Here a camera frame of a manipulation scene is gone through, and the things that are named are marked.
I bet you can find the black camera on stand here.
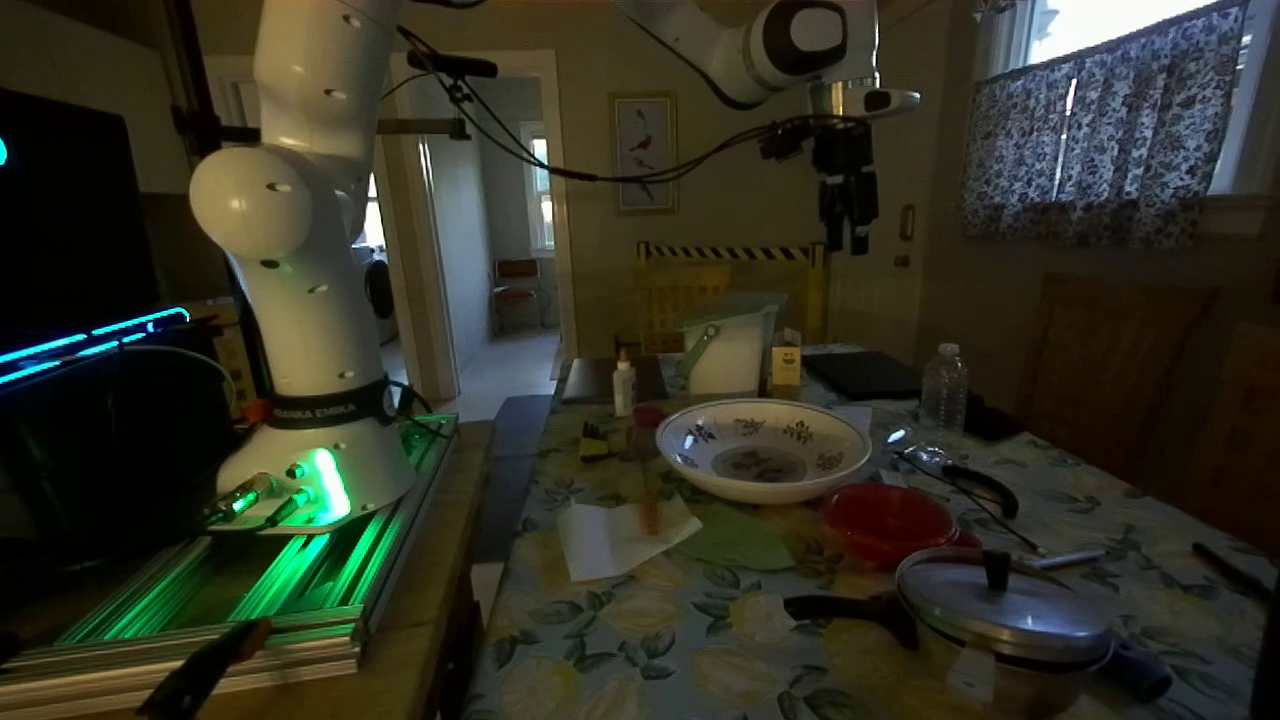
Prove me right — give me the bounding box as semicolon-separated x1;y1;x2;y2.
403;47;506;82

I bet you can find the small white dropper bottle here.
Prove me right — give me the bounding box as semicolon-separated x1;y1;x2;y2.
609;344;641;423

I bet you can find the black computer monitor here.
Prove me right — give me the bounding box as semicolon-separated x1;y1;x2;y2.
0;82;187;403

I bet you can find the black clamp handle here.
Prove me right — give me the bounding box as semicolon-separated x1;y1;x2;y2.
132;614;275;720

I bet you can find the black pouch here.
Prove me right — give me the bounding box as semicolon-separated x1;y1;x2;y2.
802;346;928;403

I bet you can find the white paper napkin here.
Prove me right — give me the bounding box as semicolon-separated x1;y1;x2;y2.
554;490;707;587

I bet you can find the floral cafe curtain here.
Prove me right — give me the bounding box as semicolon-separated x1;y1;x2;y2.
960;0;1253;253

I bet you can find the red and white cup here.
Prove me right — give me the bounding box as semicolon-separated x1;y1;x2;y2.
781;542;1181;720

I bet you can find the black cable bundle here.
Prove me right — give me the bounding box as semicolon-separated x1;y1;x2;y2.
396;18;819;192

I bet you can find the floral tablecloth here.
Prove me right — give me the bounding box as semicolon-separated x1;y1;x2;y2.
464;393;1273;720

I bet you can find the silver utensil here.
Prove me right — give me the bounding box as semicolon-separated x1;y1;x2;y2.
1019;542;1114;574

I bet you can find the aluminium base rails green light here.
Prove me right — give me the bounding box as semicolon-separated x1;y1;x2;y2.
0;408;464;691

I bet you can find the radiator with caution tape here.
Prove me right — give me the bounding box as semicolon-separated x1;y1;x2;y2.
632;236;830;359

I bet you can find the orange pencil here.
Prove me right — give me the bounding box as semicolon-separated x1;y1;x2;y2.
638;444;670;538

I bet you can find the small dark wooden chair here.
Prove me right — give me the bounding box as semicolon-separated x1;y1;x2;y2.
487;256;549;341

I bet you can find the white floral ceramic bowl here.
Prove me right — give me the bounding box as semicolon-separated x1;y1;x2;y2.
654;397;880;507

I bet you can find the framed bird picture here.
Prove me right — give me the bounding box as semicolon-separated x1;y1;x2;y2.
609;88;685;218

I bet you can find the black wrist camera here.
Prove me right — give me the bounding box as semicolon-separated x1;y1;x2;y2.
758;118;819;168

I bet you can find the small yellow box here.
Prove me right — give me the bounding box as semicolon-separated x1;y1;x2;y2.
766;326;810;398

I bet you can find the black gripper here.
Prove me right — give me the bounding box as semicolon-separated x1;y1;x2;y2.
814;117;885;260

